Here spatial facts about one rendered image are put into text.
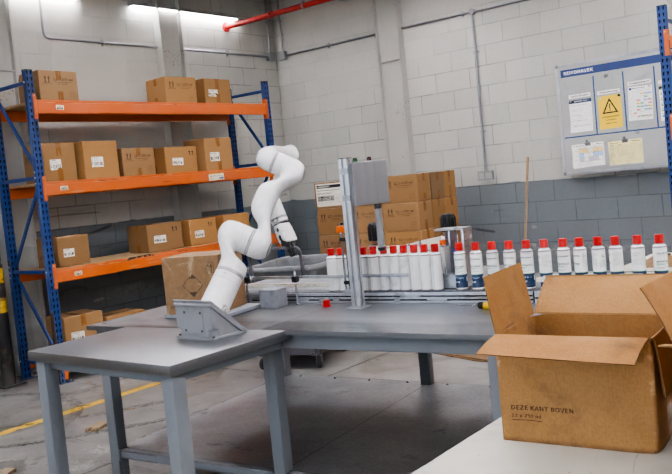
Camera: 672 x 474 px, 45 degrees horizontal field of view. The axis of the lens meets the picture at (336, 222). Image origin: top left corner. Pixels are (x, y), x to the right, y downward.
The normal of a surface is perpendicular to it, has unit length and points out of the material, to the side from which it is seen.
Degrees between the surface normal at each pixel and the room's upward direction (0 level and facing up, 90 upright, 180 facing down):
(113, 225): 90
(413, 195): 90
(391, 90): 90
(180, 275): 90
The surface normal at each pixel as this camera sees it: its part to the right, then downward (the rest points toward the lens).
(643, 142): -0.62, 0.10
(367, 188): 0.39, 0.01
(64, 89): 0.80, -0.04
